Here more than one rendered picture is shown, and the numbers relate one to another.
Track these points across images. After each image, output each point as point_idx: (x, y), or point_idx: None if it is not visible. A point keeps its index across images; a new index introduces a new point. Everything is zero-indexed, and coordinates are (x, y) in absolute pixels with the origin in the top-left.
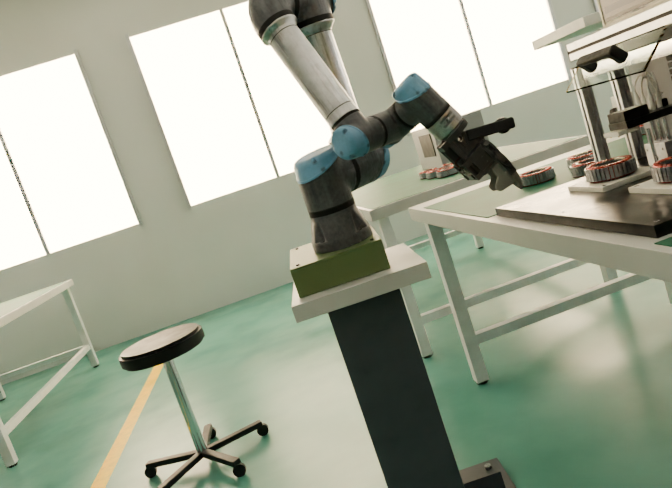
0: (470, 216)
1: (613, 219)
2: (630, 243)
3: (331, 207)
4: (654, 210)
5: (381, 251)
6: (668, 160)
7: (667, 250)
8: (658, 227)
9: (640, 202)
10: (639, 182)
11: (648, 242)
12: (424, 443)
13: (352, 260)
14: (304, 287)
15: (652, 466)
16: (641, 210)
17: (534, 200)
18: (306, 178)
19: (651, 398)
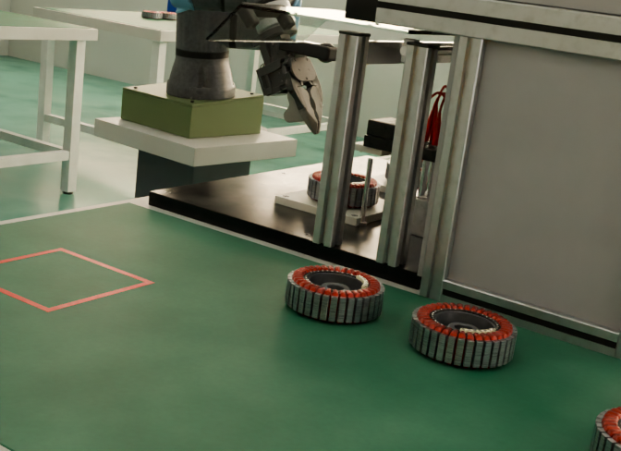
0: (387, 157)
1: (205, 183)
2: (144, 198)
3: (182, 49)
4: (216, 193)
5: (188, 117)
6: (354, 176)
7: (99, 205)
8: (152, 195)
9: (267, 192)
10: (382, 196)
11: (139, 202)
12: None
13: (165, 110)
14: (126, 110)
15: None
16: (226, 190)
17: (375, 166)
18: (176, 8)
19: None
